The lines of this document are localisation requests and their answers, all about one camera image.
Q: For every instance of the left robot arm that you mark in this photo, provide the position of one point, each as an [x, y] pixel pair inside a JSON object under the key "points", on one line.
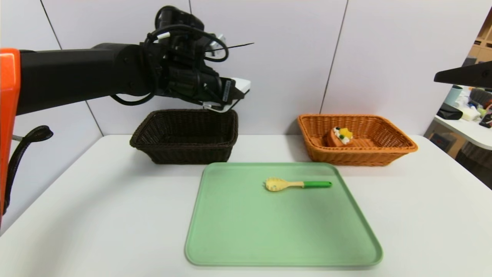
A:
{"points": [[77, 73]]}

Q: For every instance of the toy waffle slice with fruit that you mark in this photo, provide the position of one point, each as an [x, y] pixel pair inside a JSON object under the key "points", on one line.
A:
{"points": [[333, 139]]}

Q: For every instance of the light green plastic tray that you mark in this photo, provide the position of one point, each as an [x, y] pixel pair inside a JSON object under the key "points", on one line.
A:
{"points": [[238, 231]]}

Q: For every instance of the black pouch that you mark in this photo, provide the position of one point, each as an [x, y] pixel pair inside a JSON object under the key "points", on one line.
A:
{"points": [[448, 112]]}

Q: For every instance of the dark brown wicker basket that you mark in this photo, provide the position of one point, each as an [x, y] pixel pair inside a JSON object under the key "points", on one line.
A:
{"points": [[184, 154]]}

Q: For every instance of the dark phone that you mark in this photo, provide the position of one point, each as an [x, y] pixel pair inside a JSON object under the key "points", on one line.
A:
{"points": [[487, 118]]}

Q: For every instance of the orange wicker basket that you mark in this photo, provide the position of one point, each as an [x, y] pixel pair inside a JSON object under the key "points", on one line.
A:
{"points": [[369, 156]]}

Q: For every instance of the white block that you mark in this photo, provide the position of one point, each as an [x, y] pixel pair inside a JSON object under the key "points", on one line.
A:
{"points": [[469, 114]]}

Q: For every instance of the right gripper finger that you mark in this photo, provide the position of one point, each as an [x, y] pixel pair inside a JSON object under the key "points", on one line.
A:
{"points": [[472, 76]]}

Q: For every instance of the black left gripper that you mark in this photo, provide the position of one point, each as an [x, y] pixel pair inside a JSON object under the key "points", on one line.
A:
{"points": [[226, 91]]}

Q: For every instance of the white side table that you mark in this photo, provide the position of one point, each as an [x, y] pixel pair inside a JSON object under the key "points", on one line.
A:
{"points": [[472, 132]]}

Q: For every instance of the wooden cabinet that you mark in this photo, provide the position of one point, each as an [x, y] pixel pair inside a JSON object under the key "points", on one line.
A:
{"points": [[442, 143]]}

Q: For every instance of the white plastic box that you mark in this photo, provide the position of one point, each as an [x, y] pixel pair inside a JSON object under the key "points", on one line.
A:
{"points": [[242, 84]]}

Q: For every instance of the teal cup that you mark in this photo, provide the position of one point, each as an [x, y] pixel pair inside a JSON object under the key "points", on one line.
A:
{"points": [[452, 96]]}

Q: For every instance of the wooden shelf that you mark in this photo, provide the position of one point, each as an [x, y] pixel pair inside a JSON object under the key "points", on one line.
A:
{"points": [[482, 38]]}

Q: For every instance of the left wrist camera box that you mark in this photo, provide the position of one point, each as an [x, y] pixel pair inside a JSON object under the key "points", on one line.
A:
{"points": [[220, 41]]}

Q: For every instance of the grey brush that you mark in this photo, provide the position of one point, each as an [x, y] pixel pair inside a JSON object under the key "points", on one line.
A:
{"points": [[480, 96]]}

